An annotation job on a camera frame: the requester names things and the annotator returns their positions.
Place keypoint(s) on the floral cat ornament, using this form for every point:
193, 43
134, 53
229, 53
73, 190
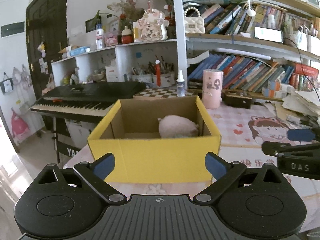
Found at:
152, 27

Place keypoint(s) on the white spray bottle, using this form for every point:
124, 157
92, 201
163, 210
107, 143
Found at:
180, 87

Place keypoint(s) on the red marker pen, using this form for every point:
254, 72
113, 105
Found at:
157, 75

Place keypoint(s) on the shelf row of mixed books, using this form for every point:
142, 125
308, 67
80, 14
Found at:
237, 20

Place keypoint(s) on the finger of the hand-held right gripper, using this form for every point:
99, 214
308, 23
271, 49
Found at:
280, 148
301, 135

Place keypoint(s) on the cartoon printed desk mat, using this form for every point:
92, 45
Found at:
250, 153

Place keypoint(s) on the pink cartoon cylinder container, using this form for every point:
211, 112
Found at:
212, 90

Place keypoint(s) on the pink jar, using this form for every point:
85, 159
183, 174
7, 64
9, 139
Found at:
110, 40

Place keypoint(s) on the red and white doll jar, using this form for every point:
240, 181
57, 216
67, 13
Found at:
126, 37

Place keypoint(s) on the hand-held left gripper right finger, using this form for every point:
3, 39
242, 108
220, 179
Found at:
215, 165

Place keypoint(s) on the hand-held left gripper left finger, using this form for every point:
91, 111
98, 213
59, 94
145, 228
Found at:
105, 166

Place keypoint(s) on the pen holder with brushes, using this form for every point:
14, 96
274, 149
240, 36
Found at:
166, 78

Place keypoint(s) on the white shopping bags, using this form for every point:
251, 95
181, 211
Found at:
307, 40

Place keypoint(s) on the white lotion bottle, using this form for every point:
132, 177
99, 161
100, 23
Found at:
99, 38

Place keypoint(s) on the orange and white box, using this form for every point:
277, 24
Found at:
273, 93
281, 87

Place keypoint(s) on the phone with lit screen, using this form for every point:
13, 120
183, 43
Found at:
268, 34

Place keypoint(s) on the pink hanging bag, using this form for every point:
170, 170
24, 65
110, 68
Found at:
20, 125

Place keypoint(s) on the white quilted handbag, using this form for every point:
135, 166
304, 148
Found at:
194, 23

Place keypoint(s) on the red book box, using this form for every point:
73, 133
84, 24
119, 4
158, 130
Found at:
305, 76

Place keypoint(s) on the keyboard stand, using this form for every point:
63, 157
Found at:
62, 140

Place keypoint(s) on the stack of loose papers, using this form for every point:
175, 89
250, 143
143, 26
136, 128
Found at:
300, 105

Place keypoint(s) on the white bookshelf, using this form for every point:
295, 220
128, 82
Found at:
180, 30

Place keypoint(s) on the black electronic keyboard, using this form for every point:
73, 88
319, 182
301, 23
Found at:
95, 91

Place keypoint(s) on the yellow cardboard box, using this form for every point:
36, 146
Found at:
155, 160

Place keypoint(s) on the dark wooden door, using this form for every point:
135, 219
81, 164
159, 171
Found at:
47, 17

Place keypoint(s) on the white box with red label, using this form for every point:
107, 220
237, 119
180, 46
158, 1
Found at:
110, 73

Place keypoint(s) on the checkered chessboard box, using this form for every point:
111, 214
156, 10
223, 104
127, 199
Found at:
160, 92

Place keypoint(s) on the pink plush toy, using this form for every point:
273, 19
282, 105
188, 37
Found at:
175, 127

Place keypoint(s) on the blue tissue pack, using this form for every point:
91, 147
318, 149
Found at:
79, 51

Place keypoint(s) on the long row of leaning books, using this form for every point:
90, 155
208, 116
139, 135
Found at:
240, 72

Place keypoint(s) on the dark wooden case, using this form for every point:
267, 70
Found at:
237, 100

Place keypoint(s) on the black hanging tote bag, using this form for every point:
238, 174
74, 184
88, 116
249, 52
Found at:
7, 85

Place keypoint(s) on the black picture frame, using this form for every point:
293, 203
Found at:
91, 25

